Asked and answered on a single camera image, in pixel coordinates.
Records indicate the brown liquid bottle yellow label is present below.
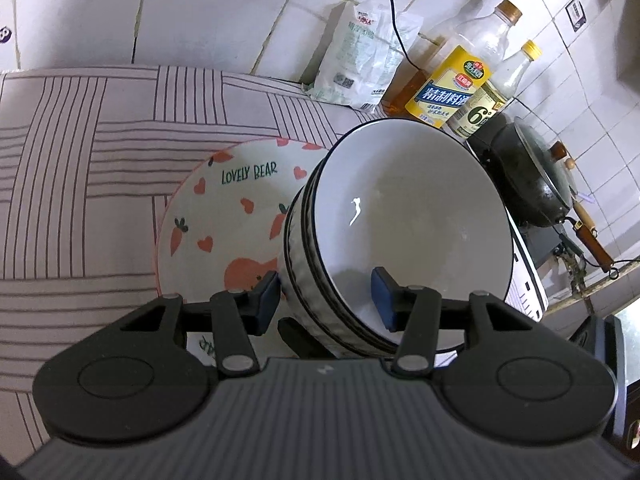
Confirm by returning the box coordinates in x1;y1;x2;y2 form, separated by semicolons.
380;0;524;132

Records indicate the clear liquid bottle yellow cap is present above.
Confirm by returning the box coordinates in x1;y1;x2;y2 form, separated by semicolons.
446;40;544;141

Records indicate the white rabbit print plate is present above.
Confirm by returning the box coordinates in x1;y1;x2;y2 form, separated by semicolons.
151;137;332;357

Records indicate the black pot with glass lid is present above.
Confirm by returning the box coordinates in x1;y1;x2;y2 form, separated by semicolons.
467;125;601;322

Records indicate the striped countertop mat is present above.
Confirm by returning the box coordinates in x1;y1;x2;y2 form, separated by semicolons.
0;65;501;461

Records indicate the white ribbed bowl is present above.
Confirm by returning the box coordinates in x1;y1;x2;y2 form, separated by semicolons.
312;117;516;358
277;185;381;359
298;160;401;358

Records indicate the glass lid with brown knob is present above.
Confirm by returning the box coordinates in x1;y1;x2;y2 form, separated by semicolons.
512;117;574;211

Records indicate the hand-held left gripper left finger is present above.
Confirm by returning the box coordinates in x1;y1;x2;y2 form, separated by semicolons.
119;271;280;378

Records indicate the dark wall switch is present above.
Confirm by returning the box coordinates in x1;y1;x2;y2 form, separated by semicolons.
565;0;589;34

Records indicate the black wok with wooden handle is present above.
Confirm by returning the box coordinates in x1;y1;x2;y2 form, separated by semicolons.
487;115;616;273

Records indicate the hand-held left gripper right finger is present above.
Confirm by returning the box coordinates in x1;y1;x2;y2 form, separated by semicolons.
370;267;540;376

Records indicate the white and green packet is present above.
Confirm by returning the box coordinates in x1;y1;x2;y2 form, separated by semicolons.
305;0;425;111

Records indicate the black charger cable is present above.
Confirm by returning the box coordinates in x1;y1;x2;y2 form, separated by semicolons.
370;0;427;72

